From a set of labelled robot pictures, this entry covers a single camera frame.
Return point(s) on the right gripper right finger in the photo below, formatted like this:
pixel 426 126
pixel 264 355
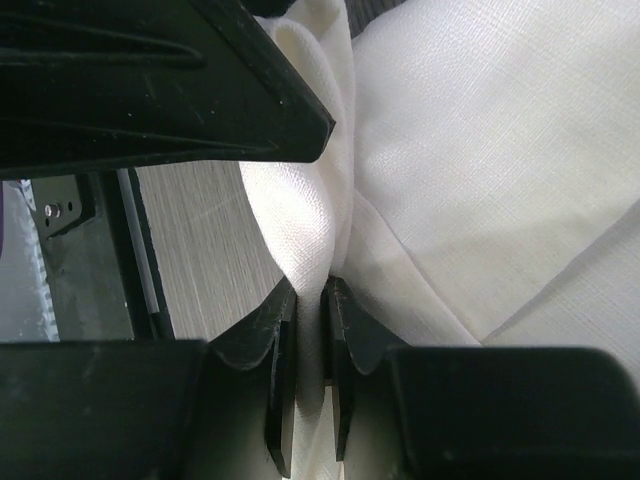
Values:
pixel 408 412

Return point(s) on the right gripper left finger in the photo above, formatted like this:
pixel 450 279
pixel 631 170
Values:
pixel 159 409

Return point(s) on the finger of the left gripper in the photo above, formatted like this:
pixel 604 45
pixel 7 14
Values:
pixel 88 86

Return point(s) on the white cloth napkin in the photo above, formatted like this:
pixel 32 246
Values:
pixel 481 185

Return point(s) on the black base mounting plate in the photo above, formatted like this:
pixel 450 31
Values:
pixel 100 262

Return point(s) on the white slotted cable duct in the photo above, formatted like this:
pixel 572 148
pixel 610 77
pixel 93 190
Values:
pixel 27 312

